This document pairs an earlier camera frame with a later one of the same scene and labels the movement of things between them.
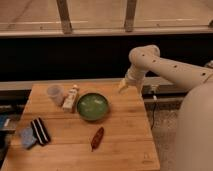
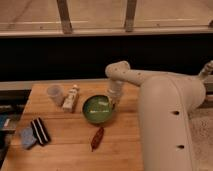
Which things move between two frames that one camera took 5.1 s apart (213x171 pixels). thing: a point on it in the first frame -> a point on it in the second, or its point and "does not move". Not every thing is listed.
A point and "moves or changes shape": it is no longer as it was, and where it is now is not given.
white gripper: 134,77 -> 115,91
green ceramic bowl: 92,106 moves or changes shape
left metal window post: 64,17 does not move
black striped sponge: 40,132 does not move
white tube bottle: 68,105 does not move
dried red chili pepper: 97,138 does not move
